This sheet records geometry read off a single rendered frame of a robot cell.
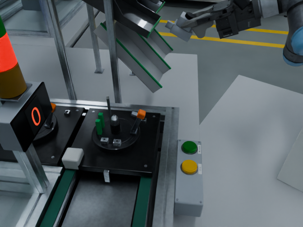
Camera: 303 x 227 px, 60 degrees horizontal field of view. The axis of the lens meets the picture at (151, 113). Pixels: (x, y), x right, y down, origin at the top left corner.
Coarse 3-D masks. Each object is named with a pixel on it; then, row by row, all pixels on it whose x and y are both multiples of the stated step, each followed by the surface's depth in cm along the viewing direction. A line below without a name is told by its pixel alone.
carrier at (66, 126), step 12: (60, 108) 88; (72, 108) 88; (84, 108) 88; (60, 120) 83; (72, 120) 83; (48, 132) 76; (60, 132) 79; (72, 132) 79; (36, 144) 75; (48, 144) 75; (60, 144) 75; (48, 156) 72; (60, 156) 72
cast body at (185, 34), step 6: (180, 18) 76; (186, 18) 76; (168, 24) 80; (174, 24) 78; (180, 24) 77; (174, 30) 79; (180, 30) 78; (186, 30) 78; (192, 30) 80; (180, 36) 79; (186, 36) 79
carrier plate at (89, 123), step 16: (96, 112) 86; (112, 112) 86; (128, 112) 86; (80, 128) 80; (144, 128) 80; (80, 144) 75; (144, 144) 75; (96, 160) 71; (112, 160) 71; (128, 160) 71; (144, 160) 71; (144, 176) 69
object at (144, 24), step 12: (84, 0) 76; (96, 0) 75; (120, 0) 86; (132, 0) 85; (120, 12) 75; (132, 12) 84; (144, 12) 86; (132, 24) 77; (144, 24) 82; (156, 24) 83; (144, 36) 78
